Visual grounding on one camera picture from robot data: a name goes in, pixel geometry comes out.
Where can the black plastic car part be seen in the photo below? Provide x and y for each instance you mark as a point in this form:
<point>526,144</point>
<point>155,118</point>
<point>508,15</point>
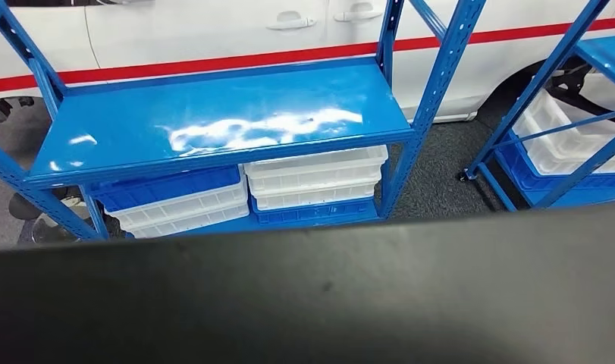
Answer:
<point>307,301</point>

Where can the blue metal shelf rack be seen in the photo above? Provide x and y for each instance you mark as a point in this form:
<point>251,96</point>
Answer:
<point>211,105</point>
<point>540,80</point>

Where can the black part in crate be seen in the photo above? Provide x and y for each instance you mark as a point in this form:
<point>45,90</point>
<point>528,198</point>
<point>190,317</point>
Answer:
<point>568,83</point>

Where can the blue plastic crate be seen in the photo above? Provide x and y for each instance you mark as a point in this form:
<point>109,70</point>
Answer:
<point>518,173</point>
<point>161,188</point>
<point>312,215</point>

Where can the white car with red stripe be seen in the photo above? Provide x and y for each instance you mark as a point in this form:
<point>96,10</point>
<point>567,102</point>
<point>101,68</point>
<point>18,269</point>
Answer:
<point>186,30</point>

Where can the chrome stool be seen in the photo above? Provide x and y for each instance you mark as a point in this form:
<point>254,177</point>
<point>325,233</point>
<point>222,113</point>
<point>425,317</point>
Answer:
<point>51,231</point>

